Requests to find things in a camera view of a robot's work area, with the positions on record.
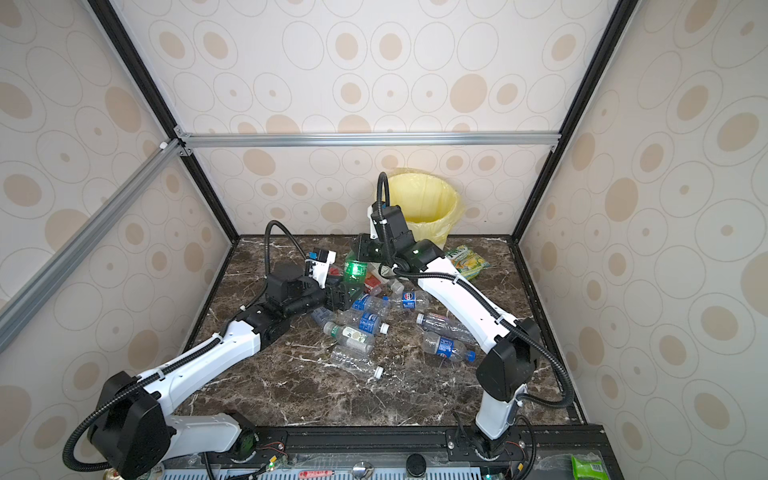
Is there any green soda bottle yellow cap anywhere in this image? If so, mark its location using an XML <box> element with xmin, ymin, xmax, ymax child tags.
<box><xmin>343</xmin><ymin>252</ymin><xmax>368</xmax><ymax>288</ymax></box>

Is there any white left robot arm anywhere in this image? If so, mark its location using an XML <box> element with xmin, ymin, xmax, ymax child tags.
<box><xmin>63</xmin><ymin>259</ymin><xmax>364</xmax><ymax>479</ymax></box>

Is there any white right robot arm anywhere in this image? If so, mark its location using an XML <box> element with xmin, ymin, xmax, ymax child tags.
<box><xmin>354</xmin><ymin>201</ymin><xmax>538</xmax><ymax>441</ymax></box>

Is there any white ribbed waste bin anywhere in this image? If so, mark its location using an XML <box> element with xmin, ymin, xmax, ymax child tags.
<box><xmin>414</xmin><ymin>232</ymin><xmax>448</xmax><ymax>249</ymax></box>

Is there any blue label bottle white cap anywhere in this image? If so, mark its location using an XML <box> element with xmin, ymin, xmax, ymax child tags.
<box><xmin>352</xmin><ymin>294</ymin><xmax>391</xmax><ymax>316</ymax></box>

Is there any orange juice bottle red label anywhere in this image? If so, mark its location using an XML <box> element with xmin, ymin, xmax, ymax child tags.
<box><xmin>364</xmin><ymin>272</ymin><xmax>383</xmax><ymax>296</ymax></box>

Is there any soda water bottle blue label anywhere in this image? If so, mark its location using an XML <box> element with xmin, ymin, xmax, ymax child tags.
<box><xmin>337</xmin><ymin>309</ymin><xmax>390</xmax><ymax>335</ymax></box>

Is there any clear bottle green band label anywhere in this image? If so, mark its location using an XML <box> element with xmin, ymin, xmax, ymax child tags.
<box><xmin>323</xmin><ymin>322</ymin><xmax>375</xmax><ymax>355</ymax></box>

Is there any clear square bottle green label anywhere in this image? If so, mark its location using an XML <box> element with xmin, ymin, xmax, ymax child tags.
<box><xmin>387</xmin><ymin>276</ymin><xmax>405</xmax><ymax>296</ymax></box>

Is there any Pepsi label clear bottle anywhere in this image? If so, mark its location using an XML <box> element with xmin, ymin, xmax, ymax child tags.
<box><xmin>390</xmin><ymin>290</ymin><xmax>432</xmax><ymax>313</ymax></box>

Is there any crumpled clear plastic bottle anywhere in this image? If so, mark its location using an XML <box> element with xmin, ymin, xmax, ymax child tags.
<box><xmin>330</xmin><ymin>348</ymin><xmax>384</xmax><ymax>381</ymax></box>

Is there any green Fox's candy bag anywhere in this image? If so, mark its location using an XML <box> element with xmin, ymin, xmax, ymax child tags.
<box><xmin>445</xmin><ymin>245</ymin><xmax>490</xmax><ymax>280</ymax></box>

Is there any clear bottle dark label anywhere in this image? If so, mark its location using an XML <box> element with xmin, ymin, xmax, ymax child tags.
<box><xmin>416</xmin><ymin>313</ymin><xmax>477</xmax><ymax>345</ymax></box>

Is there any clear bottle blue cap right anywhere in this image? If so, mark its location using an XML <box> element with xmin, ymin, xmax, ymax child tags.
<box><xmin>422</xmin><ymin>332</ymin><xmax>476</xmax><ymax>363</ymax></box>

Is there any green packet bottom right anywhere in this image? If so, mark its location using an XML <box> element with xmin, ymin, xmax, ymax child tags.
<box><xmin>571</xmin><ymin>455</ymin><xmax>610</xmax><ymax>480</ymax></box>

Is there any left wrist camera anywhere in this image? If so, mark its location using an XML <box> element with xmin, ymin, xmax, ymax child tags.
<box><xmin>305</xmin><ymin>249</ymin><xmax>336</xmax><ymax>289</ymax></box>

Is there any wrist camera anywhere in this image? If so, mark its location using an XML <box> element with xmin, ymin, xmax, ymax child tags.
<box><xmin>367</xmin><ymin>201</ymin><xmax>384</xmax><ymax>240</ymax></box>
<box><xmin>305</xmin><ymin>249</ymin><xmax>336</xmax><ymax>289</ymax></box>

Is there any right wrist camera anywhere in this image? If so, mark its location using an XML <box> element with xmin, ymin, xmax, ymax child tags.
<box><xmin>367</xmin><ymin>201</ymin><xmax>384</xmax><ymax>240</ymax></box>

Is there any horizontal aluminium rail back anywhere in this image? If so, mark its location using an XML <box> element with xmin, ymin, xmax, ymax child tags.
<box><xmin>179</xmin><ymin>131</ymin><xmax>561</xmax><ymax>148</ymax></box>

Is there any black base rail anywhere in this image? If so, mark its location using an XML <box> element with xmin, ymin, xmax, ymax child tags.
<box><xmin>159</xmin><ymin>421</ymin><xmax>623</xmax><ymax>479</ymax></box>

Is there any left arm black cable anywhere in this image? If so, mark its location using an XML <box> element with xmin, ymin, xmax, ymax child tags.
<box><xmin>62</xmin><ymin>219</ymin><xmax>310</xmax><ymax>473</ymax></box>

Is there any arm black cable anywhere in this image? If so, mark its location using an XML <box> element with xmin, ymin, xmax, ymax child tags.
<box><xmin>375</xmin><ymin>171</ymin><xmax>576</xmax><ymax>410</ymax></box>
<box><xmin>62</xmin><ymin>219</ymin><xmax>310</xmax><ymax>473</ymax></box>

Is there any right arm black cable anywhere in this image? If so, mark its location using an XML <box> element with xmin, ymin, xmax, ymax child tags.
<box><xmin>375</xmin><ymin>171</ymin><xmax>576</xmax><ymax>410</ymax></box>

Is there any diagonal aluminium rail left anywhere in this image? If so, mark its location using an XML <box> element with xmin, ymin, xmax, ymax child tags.
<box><xmin>1</xmin><ymin>139</ymin><xmax>182</xmax><ymax>350</ymax></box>

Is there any black right corner post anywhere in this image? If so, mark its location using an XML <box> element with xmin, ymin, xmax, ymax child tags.
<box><xmin>510</xmin><ymin>0</ymin><xmax>639</xmax><ymax>245</ymax></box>

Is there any black corner frame post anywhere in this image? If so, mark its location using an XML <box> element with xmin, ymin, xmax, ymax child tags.
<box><xmin>87</xmin><ymin>0</ymin><xmax>240</xmax><ymax>244</ymax></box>

